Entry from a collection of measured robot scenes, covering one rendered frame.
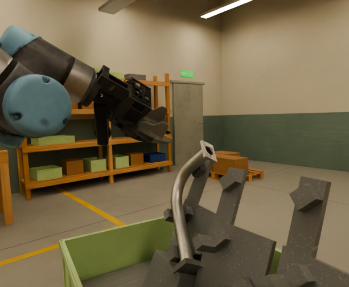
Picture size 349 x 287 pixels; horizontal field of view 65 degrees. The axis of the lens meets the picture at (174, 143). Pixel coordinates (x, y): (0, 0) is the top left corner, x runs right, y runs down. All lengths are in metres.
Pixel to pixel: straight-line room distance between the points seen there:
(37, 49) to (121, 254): 0.56
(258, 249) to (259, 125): 7.12
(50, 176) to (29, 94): 4.76
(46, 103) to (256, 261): 0.43
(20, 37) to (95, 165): 4.90
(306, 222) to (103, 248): 0.52
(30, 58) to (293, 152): 6.94
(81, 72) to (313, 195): 0.43
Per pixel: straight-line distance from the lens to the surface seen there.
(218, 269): 0.61
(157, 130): 0.59
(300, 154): 7.16
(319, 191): 0.48
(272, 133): 7.44
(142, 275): 0.80
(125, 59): 6.40
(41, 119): 0.36
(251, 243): 0.57
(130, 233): 0.81
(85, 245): 0.79
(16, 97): 0.35
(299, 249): 0.50
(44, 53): 0.52
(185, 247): 0.65
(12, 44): 0.52
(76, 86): 0.52
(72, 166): 5.22
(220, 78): 8.40
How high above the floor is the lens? 1.26
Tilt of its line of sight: 6 degrees down
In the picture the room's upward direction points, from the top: 2 degrees counter-clockwise
